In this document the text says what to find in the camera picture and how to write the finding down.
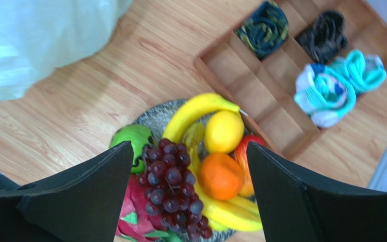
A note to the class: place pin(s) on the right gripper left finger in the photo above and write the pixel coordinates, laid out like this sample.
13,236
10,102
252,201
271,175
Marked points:
81,203

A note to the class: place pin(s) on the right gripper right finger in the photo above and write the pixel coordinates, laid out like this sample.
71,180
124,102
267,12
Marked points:
298,204

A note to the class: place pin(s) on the fake yellow banana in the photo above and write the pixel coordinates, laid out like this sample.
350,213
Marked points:
238,213

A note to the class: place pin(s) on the fake red dragon fruit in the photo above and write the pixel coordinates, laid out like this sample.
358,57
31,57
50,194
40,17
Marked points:
135,224

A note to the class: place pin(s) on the fake orange mango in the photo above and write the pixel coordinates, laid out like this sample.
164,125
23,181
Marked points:
240,156

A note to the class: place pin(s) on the fake orange fruit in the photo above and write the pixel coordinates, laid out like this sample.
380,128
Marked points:
220,176

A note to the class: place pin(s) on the fake purple grape bunch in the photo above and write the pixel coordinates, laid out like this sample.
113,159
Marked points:
170,193

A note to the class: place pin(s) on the fake green watermelon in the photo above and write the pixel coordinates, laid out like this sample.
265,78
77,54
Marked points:
139,136

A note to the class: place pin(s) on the fake yellow lemon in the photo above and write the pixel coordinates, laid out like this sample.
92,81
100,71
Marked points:
223,132

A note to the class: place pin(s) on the translucent yellowish plastic bag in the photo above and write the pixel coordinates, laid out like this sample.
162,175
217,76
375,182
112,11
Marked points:
37,37

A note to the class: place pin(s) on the speckled ceramic plate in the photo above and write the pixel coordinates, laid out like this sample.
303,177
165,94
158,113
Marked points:
157,119

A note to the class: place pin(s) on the white teal rolled sock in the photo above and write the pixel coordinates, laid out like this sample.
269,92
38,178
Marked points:
324,95

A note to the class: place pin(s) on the brown wooden divider tray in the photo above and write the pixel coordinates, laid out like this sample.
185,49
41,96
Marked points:
264,89

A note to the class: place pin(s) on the mint green rolled sock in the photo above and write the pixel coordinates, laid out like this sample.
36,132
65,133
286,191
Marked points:
364,72

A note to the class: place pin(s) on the black rolled sock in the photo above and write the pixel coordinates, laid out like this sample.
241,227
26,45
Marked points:
324,38

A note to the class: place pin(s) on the dark blue striped sock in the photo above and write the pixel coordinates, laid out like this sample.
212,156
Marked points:
265,30

